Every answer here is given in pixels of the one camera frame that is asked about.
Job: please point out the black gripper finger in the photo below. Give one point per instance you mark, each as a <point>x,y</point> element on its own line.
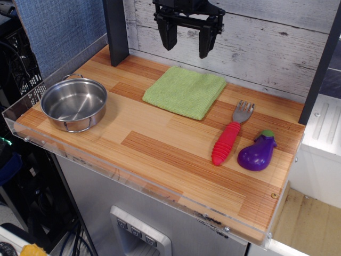
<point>168,32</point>
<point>207,37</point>

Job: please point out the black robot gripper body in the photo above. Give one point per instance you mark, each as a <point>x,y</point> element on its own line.
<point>191,14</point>

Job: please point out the green cloth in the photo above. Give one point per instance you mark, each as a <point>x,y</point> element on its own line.
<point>185,92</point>

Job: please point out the blue fabric panel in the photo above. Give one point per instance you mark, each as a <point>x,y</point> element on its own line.
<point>63,34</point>

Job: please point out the stainless steel pot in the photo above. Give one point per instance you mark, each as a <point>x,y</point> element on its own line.
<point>74,104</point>

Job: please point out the clear acrylic table guard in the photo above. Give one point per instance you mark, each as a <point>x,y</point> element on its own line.
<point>168,156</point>

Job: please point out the purple toy eggplant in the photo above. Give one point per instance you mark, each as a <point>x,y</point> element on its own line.
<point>258,156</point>

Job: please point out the black plastic crate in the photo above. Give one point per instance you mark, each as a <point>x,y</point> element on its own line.
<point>21,68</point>

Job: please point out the white appliance at right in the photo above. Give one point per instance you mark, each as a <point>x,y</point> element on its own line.
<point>315,171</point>

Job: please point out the silver toy fridge cabinet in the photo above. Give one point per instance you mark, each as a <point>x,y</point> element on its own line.
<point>94,195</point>

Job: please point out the dark vertical post left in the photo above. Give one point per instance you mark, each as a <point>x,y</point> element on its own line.
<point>116,30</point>

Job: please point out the dark vertical post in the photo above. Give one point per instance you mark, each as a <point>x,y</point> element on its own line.
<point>116,30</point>
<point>323,65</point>

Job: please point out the red handled toy fork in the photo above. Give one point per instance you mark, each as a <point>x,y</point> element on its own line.
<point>225,142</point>

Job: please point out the dark vertical post right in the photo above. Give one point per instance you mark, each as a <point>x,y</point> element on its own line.
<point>323,65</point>

